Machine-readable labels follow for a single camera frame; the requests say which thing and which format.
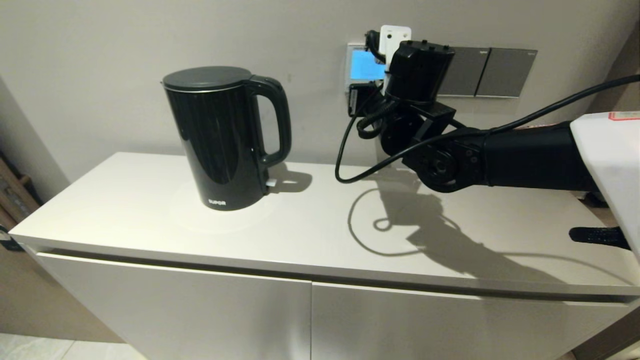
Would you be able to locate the white wall thermostat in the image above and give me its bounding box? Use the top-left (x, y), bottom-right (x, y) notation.
top-left (346, 43), bottom-right (389, 95)

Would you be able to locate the black electric kettle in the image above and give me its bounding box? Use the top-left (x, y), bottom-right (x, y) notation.
top-left (161, 66), bottom-right (293, 212)

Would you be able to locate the white cabinet door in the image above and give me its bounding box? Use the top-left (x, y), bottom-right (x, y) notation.
top-left (37, 252), bottom-right (313, 360)
top-left (311, 281), bottom-right (635, 360)

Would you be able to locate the white sideboard cabinet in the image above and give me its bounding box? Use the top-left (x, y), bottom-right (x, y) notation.
top-left (9, 151), bottom-right (640, 360)

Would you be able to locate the grey wall switch plate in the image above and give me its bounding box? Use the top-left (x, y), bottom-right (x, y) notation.
top-left (439, 46), bottom-right (492, 97)
top-left (476, 48), bottom-right (539, 99)

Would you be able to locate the black coiled cable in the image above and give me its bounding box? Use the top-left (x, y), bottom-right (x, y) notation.
top-left (356, 97), bottom-right (401, 140)

